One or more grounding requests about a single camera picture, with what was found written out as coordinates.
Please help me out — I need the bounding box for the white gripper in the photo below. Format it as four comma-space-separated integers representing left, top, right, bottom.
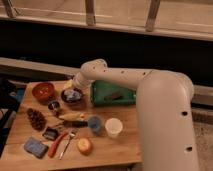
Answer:
63, 73, 91, 89

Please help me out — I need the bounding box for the blue towel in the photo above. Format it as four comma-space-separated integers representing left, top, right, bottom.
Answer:
64, 89, 82, 102

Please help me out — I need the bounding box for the purple bowl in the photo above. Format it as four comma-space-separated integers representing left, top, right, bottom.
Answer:
61, 88, 84, 105

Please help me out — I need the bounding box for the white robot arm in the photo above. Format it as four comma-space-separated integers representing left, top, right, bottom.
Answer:
73, 59, 200, 171

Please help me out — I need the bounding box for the orange bowl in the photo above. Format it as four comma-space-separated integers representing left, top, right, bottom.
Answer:
32, 82, 55, 103

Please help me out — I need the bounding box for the small metal cup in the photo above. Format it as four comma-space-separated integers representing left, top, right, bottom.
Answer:
48, 101, 61, 116

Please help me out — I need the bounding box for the green plastic bin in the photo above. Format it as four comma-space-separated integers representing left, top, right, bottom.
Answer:
90, 80, 136, 106

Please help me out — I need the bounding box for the blue cup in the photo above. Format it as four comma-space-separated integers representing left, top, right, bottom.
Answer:
88, 116, 102, 134

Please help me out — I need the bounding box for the wooden table board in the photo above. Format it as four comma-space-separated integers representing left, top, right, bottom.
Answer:
0, 83, 141, 171

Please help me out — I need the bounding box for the brown item in bin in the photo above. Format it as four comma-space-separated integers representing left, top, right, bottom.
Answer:
104, 92, 122, 101

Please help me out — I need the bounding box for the brown pine cone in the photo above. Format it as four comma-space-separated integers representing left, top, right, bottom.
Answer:
27, 108, 46, 131

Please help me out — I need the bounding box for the small black tray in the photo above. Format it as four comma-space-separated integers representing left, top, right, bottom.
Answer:
42, 127, 59, 140

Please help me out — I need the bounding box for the white cup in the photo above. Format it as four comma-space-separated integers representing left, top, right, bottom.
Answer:
105, 118, 123, 138

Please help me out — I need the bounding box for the yellow apple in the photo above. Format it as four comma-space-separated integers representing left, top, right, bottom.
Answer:
77, 138, 93, 155

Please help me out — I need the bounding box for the blue sponge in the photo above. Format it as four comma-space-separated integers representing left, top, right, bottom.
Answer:
24, 137, 48, 158

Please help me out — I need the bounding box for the black handled tool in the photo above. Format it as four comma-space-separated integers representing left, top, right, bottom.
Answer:
53, 120, 88, 128

